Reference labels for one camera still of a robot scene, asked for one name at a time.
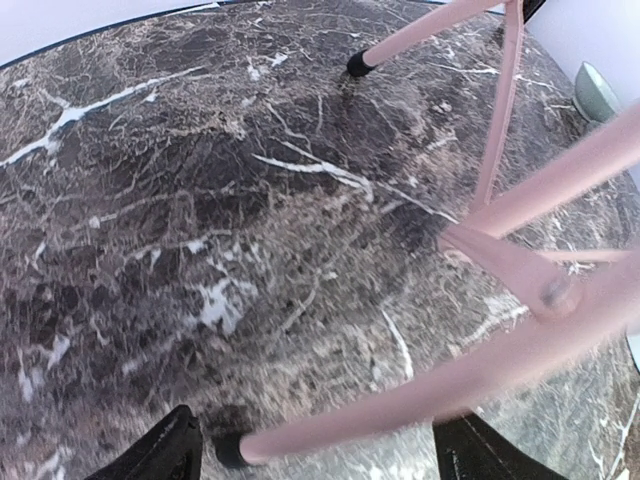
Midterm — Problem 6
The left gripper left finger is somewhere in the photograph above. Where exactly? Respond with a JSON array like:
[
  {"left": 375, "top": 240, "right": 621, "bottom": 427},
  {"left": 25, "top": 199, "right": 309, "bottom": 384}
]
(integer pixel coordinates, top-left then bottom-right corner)
[{"left": 86, "top": 405, "right": 203, "bottom": 480}]

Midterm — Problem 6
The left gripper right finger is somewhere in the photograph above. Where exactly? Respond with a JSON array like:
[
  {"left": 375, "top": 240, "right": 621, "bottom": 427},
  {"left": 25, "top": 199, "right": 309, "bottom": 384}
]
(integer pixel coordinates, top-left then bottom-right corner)
[{"left": 432, "top": 413, "right": 566, "bottom": 480}]

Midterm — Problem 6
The pink perforated music stand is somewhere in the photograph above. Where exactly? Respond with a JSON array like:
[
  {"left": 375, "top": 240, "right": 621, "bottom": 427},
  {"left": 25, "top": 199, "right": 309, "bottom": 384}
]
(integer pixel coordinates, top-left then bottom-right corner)
[{"left": 216, "top": 1, "right": 639, "bottom": 468}]

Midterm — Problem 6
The white metronome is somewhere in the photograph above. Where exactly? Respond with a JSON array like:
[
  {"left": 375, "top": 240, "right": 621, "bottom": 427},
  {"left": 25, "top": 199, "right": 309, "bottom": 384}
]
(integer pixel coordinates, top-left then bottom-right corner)
[{"left": 626, "top": 332, "right": 640, "bottom": 371}]

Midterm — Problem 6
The pale green ceramic bowl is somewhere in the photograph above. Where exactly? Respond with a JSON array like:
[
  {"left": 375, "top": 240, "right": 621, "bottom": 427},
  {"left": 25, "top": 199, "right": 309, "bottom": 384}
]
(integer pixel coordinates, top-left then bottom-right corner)
[{"left": 573, "top": 61, "right": 621, "bottom": 123}]

